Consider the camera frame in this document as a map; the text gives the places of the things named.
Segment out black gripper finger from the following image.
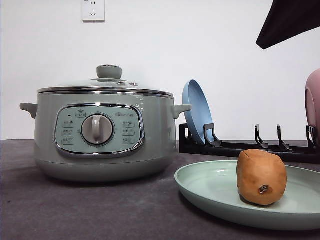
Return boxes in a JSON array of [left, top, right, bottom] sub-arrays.
[[256, 0, 320, 50]]

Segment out brown potato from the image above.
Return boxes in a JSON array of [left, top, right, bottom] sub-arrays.
[[236, 149, 287, 206]]

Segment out green plate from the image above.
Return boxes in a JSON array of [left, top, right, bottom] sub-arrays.
[[174, 160, 320, 229]]

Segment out glass lid with green knob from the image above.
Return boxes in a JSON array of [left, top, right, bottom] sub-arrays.
[[37, 65, 174, 100]]

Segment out pink plate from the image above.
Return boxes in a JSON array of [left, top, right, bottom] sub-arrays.
[[305, 68, 320, 149]]

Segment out blue plate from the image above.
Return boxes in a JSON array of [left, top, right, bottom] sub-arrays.
[[182, 79, 214, 144]]

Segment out green electric steamer pot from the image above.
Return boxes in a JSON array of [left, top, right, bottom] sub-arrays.
[[20, 86, 192, 183]]

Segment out black dish rack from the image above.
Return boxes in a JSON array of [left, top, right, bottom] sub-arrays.
[[179, 123, 320, 164]]

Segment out white wall socket left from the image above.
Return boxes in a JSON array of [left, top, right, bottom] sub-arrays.
[[82, 0, 106, 24]]

